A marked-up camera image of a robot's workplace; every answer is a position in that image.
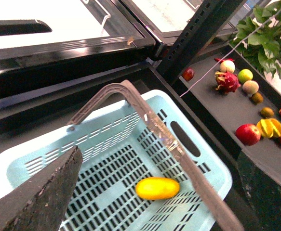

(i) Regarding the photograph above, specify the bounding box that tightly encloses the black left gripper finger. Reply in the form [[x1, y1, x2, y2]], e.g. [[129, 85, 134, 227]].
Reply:
[[0, 146, 82, 231]]

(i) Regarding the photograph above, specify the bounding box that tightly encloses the light blue plastic basket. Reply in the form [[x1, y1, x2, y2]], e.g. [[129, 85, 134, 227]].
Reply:
[[0, 90, 233, 231]]

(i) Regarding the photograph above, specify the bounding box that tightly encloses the yellow mango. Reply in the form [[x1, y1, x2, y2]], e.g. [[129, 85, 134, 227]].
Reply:
[[135, 177, 180, 200]]

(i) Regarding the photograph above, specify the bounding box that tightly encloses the grey taped basket handle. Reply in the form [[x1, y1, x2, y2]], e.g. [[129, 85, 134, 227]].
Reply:
[[67, 80, 244, 231]]

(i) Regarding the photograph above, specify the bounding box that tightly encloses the near glass top freezer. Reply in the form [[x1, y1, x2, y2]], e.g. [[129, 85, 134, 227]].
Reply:
[[0, 0, 157, 102]]

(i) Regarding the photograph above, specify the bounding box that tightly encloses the glass freezer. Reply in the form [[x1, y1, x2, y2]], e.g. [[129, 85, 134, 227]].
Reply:
[[0, 0, 157, 102], [111, 0, 249, 58]]

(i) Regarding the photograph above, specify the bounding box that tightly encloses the dark red plum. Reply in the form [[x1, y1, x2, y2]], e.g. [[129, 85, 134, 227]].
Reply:
[[182, 67, 195, 81]]

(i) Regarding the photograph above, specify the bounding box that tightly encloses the red apple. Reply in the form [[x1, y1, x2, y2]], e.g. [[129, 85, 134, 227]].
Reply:
[[235, 124, 261, 146]]

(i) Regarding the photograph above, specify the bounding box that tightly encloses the far glass top freezer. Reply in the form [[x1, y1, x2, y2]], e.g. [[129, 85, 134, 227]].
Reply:
[[111, 0, 249, 58]]

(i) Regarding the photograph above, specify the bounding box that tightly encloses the pink dragon fruit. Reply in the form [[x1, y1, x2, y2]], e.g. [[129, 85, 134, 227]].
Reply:
[[214, 71, 241, 94]]

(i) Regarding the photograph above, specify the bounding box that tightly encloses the black fruit display shelf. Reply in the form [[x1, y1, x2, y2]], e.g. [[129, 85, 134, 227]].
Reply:
[[178, 43, 281, 231]]

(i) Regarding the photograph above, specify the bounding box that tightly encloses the red chili pepper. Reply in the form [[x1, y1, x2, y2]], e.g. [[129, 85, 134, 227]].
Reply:
[[214, 58, 235, 63]]

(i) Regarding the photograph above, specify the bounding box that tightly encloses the white onion like fruit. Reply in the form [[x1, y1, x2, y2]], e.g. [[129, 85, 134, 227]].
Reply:
[[220, 60, 235, 73]]

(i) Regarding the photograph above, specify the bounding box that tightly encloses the yellow star fruit front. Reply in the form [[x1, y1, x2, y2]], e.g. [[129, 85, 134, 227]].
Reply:
[[256, 118, 281, 138]]

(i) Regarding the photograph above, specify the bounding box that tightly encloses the peach coloured round fruit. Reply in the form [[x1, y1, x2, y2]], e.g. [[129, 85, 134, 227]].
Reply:
[[242, 80, 259, 94]]

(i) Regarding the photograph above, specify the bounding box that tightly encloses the brown kiwi left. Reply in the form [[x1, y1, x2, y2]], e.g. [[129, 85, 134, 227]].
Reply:
[[250, 92, 264, 104]]

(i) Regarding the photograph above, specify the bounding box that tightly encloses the brown kiwi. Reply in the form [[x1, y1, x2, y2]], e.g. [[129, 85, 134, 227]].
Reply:
[[260, 107, 275, 118], [250, 92, 264, 104]]

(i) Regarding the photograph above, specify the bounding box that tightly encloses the green apple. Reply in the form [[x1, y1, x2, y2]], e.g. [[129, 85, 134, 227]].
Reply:
[[238, 69, 253, 83]]

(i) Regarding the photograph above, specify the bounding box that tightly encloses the brown kiwi right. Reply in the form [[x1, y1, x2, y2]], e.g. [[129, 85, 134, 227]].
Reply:
[[260, 107, 275, 118]]

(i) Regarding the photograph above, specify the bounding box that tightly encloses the green potted plant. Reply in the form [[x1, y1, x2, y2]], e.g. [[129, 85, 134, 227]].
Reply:
[[230, 0, 281, 80]]

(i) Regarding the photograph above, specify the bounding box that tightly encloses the black perforated shelf post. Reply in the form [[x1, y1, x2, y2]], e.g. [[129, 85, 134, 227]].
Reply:
[[156, 0, 246, 85]]

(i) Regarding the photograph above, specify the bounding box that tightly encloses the white hanging cord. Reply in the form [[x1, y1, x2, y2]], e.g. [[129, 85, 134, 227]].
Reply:
[[180, 0, 281, 98]]

